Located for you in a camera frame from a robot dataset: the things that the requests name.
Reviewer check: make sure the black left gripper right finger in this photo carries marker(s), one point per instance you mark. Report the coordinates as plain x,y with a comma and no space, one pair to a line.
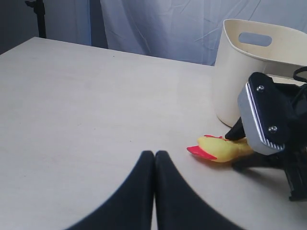
178,207

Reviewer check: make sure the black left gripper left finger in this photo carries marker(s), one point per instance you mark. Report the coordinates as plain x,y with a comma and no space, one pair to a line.
131,205

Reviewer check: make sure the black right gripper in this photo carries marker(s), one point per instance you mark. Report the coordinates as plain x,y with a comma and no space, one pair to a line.
290,115

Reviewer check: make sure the broken chicken head neck piece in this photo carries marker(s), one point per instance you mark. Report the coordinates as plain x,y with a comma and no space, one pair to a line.
219,149

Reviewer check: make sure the cream bin marked X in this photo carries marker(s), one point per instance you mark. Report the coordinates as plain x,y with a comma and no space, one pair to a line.
236,61

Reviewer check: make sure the black light stand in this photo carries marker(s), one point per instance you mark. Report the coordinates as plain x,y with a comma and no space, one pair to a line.
39,9

